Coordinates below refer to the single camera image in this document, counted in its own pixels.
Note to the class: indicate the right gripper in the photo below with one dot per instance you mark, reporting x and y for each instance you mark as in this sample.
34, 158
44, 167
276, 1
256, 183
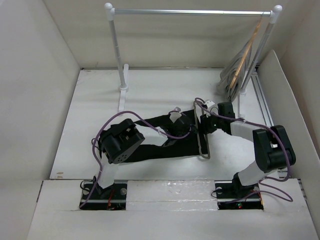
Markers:
205, 127

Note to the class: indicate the black trousers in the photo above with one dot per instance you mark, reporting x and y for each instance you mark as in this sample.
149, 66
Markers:
172, 145

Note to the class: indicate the grey metal hanger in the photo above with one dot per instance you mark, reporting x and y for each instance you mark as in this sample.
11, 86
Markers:
202, 139

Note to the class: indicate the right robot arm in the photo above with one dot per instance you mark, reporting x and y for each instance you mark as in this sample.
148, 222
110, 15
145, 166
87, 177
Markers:
272, 148

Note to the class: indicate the grey hanging trousers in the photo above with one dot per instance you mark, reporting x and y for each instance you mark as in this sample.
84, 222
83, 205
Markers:
227, 74

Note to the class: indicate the wooden hanger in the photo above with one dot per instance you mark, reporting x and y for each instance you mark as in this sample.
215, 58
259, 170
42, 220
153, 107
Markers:
249, 45

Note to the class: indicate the silver clothes rack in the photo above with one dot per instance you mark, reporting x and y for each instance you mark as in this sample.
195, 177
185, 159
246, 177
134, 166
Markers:
181, 38

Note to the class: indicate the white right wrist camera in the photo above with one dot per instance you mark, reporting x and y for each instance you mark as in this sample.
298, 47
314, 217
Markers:
209, 105

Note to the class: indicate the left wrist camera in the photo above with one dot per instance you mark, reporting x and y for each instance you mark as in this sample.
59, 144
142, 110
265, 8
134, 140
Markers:
175, 114

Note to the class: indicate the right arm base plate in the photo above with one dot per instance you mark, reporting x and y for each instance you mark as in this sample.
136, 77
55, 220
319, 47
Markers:
231, 198

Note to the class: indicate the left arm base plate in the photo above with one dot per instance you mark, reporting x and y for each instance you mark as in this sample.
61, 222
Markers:
112, 198

